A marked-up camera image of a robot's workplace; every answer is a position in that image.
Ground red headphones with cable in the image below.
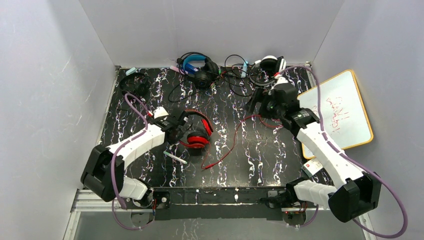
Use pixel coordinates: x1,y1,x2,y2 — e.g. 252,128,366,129
179,109,283,170

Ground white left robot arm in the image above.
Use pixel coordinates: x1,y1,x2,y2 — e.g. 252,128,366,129
80,107,188,203

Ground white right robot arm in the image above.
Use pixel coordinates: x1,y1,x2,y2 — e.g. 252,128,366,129
245,83,382,223

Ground white headphones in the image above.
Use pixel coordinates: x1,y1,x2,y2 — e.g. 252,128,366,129
247,55,287,87

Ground blue black headphones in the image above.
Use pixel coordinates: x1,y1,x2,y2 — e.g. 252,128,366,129
176,51,220,90

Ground light blue marker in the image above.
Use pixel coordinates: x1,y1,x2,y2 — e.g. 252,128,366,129
240,61,249,79

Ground white green marker pen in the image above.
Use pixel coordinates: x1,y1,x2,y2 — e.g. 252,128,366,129
163,151,188,165

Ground pink marker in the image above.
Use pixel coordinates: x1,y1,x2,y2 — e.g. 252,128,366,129
169,66,187,75

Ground yellow framed whiteboard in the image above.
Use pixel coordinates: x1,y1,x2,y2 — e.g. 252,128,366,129
295,69,375,160

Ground mint eraser block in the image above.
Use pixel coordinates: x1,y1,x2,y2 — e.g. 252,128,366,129
125,67,137,76

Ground small white red box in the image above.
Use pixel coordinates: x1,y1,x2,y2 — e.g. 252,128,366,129
301,158,323,178

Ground black cable on table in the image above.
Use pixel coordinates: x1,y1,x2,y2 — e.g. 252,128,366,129
223,54,259,98

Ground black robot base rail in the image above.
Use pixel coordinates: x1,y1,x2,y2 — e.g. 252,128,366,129
153,187,296,221

